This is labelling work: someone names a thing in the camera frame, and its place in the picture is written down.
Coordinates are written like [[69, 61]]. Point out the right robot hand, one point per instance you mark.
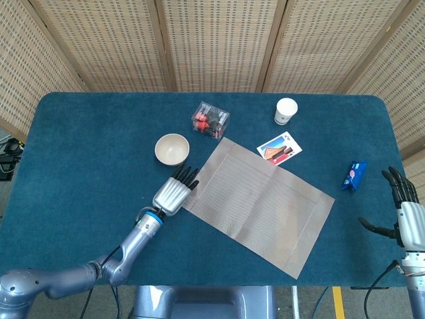
[[411, 222]]

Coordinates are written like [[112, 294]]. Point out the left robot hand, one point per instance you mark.
[[171, 197]]

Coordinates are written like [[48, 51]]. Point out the white round bowl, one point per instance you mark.
[[172, 149]]

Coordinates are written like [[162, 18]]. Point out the grey woven placemat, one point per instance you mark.
[[259, 206]]

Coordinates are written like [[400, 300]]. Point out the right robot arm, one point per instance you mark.
[[416, 282]]

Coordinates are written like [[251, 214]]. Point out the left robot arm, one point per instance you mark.
[[133, 246]]

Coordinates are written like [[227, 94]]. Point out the blue snack packet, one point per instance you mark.
[[353, 176]]

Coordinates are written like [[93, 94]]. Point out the clear box with red parts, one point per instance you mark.
[[210, 121]]

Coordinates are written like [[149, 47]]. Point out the blue felt table cover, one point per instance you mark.
[[83, 149]]

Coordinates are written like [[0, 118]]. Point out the blue-grey robot torso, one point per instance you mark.
[[206, 302]]

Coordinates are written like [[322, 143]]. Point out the picture postcard with red building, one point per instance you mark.
[[279, 149]]

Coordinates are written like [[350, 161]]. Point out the woven bamboo screen panel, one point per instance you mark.
[[109, 43], [325, 43], [405, 99], [219, 43], [26, 66]]

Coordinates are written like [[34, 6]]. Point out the white table leg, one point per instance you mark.
[[295, 302]]

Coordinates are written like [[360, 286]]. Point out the white paper cup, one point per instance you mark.
[[285, 111]]

